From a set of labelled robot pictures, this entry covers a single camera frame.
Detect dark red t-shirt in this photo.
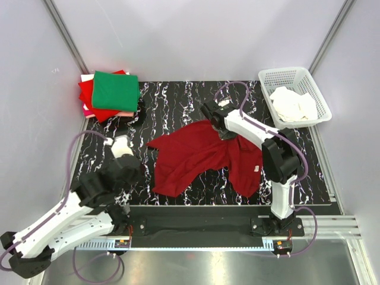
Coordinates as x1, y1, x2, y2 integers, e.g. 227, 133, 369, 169
147, 121, 262, 198

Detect red folded t-shirt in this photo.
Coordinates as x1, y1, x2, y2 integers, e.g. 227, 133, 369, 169
78, 79, 121, 122

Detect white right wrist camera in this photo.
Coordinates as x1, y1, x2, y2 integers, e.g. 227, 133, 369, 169
218, 100, 230, 107

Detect aluminium frame post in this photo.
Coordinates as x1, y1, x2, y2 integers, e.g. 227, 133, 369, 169
42, 0, 90, 74
308, 0, 356, 74

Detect white crumpled t-shirt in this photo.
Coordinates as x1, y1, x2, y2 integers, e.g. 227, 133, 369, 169
270, 86, 318, 122

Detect aluminium frame post right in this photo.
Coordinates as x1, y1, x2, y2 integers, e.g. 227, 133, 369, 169
308, 0, 356, 74

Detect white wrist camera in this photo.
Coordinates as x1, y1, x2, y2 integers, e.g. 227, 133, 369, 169
218, 100, 230, 107
104, 135, 134, 159

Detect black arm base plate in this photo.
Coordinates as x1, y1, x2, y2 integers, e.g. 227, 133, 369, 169
122, 205, 305, 250

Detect white plastic basket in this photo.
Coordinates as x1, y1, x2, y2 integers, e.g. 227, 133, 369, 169
258, 66, 332, 129

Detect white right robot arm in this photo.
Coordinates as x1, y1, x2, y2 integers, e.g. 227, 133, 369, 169
201, 100, 307, 232

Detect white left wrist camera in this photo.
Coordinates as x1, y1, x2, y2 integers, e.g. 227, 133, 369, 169
104, 135, 134, 159

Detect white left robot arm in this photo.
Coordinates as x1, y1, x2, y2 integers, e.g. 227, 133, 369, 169
1, 154, 143, 279

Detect aluminium frame post left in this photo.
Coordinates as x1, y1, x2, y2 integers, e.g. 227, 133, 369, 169
42, 0, 90, 74

